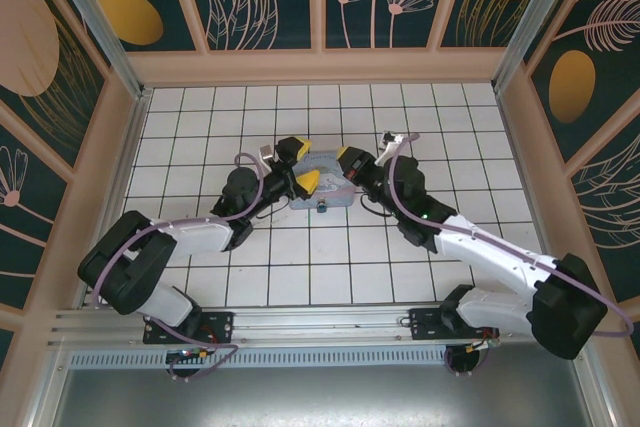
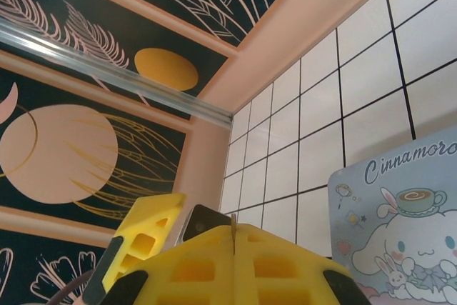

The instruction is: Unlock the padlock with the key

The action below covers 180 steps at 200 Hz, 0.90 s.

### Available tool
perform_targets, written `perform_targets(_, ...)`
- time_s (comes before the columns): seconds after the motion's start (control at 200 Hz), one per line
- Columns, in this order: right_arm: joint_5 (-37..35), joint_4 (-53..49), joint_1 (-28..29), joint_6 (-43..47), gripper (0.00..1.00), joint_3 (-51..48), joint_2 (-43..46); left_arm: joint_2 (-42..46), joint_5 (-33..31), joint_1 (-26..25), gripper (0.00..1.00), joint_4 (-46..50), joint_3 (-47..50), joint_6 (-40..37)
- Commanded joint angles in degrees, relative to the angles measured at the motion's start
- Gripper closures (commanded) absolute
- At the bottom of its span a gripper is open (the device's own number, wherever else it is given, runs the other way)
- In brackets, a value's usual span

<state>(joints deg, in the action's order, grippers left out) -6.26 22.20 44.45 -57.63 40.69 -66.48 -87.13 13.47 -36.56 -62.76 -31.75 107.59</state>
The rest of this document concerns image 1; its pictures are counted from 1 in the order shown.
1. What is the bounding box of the grey-blue cloth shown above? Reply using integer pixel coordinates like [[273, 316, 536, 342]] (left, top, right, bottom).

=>
[[289, 148, 358, 211]]

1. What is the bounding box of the left base connector board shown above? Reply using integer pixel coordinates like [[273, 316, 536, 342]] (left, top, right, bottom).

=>
[[167, 346, 211, 364]]

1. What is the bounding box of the base connector board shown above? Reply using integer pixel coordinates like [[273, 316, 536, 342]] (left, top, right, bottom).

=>
[[467, 336, 501, 354], [167, 346, 211, 364]]

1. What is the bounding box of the right base connector board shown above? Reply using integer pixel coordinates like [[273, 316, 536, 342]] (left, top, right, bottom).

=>
[[467, 336, 501, 354]]

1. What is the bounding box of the grey metal sheet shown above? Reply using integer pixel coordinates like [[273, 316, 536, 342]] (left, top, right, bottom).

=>
[[47, 365, 604, 427]]

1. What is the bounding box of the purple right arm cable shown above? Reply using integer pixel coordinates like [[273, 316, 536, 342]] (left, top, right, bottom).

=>
[[387, 132, 635, 379]]

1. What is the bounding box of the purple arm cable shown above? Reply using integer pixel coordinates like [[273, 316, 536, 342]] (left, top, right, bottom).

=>
[[387, 132, 635, 379], [93, 150, 272, 383]]

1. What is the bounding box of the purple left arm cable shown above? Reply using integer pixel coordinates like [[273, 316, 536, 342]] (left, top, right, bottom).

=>
[[93, 150, 272, 383]]

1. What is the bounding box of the thin black cable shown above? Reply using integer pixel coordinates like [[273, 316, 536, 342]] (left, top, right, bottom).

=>
[[357, 191, 399, 221]]

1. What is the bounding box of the aluminium side rail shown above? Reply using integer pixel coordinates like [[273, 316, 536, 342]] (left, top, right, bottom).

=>
[[494, 89, 551, 248], [74, 89, 154, 311]]

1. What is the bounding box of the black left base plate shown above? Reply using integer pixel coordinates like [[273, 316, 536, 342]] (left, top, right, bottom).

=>
[[143, 310, 235, 346]]

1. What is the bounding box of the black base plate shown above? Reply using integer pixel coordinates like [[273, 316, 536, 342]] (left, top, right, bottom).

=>
[[143, 310, 235, 346], [408, 305, 501, 343]]

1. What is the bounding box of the aluminium mounting rail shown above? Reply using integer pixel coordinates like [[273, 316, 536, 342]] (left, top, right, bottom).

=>
[[47, 299, 591, 349]]

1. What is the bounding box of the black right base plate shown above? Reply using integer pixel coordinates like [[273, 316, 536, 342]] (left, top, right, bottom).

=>
[[408, 305, 501, 343]]

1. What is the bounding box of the slotted grey cable duct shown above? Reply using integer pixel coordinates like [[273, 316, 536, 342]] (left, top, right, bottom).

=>
[[67, 348, 576, 369]]

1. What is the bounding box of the aluminium corner post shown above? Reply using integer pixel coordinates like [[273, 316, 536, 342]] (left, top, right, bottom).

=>
[[42, 0, 154, 99], [492, 0, 604, 93]]

